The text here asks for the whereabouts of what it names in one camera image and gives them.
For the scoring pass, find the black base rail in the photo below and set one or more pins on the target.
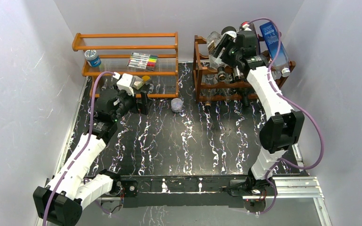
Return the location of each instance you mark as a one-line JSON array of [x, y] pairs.
[[197, 190]]

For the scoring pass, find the green wine bottle white neck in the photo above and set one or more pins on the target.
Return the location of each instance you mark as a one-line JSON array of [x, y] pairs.
[[231, 60]]

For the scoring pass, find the orange wooden shelf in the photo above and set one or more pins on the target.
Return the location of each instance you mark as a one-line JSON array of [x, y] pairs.
[[114, 50]]

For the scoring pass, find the clear jar of paper clips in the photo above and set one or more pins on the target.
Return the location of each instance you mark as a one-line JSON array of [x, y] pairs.
[[176, 105]]

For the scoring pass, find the clear square liquor bottle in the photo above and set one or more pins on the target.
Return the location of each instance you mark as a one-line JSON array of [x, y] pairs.
[[214, 51]]

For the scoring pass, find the clear bottle copper cap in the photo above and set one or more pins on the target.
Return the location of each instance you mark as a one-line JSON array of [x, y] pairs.
[[208, 79]]

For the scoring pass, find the yellow grey eraser block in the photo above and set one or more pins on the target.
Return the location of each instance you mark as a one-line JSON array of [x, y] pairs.
[[147, 79]]

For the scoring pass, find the blue lidded round jar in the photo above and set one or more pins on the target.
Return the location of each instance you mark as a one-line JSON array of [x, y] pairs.
[[92, 58]]

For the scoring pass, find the dark wine bottle black neck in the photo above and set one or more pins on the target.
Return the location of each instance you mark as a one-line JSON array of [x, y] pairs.
[[244, 94]]

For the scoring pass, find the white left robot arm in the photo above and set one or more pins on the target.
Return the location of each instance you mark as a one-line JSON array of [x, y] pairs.
[[62, 200]]

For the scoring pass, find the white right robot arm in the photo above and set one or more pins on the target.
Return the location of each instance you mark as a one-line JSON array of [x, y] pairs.
[[283, 125]]

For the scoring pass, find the blue carton bottle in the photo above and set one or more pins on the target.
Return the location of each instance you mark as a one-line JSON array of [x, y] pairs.
[[278, 54]]

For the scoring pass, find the pack of coloured markers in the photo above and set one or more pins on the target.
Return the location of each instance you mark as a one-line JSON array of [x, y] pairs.
[[142, 61]]

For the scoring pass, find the brown wooden wine rack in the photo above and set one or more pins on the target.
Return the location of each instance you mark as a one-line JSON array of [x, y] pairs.
[[226, 90]]

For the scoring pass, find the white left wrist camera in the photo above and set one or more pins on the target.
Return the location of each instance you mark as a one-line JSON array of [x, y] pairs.
[[124, 82]]

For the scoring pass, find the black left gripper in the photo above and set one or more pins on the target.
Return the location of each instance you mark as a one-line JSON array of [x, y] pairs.
[[144, 107]]

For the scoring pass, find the dark red bottle gold cap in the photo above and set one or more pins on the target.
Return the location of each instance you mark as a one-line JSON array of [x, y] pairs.
[[251, 27]]

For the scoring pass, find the white and green small box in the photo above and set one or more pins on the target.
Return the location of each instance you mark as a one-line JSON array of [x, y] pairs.
[[138, 82]]

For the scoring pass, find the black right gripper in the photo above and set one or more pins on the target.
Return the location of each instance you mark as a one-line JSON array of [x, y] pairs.
[[224, 41]]

